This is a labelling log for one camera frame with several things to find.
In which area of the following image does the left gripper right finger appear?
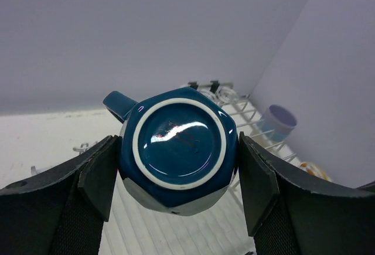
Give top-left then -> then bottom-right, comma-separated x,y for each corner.
238,134 -> 374,254

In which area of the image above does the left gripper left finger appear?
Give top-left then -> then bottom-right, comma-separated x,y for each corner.
1,136 -> 120,254

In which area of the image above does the white floral ceramic mug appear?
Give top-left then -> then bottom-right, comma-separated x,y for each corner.
298,162 -> 332,182

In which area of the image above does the lavender plastic cup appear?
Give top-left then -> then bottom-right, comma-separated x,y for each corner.
262,104 -> 298,134

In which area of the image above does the dark blue ceramic mug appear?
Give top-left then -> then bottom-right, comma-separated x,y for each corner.
102,87 -> 238,217

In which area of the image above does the light blue plastic cup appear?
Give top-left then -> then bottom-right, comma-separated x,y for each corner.
257,121 -> 290,142

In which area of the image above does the silver wire dish rack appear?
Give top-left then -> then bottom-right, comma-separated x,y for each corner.
30,80 -> 299,255

